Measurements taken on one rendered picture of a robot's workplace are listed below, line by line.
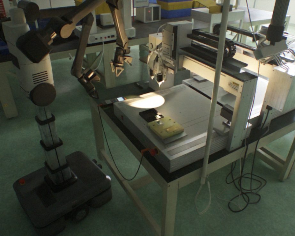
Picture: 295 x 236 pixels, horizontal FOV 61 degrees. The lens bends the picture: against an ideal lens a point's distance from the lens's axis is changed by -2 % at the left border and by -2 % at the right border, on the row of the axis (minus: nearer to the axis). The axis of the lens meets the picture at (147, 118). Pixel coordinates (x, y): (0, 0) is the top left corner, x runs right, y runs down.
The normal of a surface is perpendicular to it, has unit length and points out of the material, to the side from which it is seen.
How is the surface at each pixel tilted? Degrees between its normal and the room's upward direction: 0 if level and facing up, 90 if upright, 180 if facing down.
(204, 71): 90
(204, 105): 0
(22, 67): 90
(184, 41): 90
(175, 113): 0
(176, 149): 0
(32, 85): 100
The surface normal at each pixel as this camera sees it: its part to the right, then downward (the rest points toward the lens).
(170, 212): 0.51, 0.46
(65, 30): 0.76, 0.58
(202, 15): -0.86, 0.28
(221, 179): 0.00, -0.84
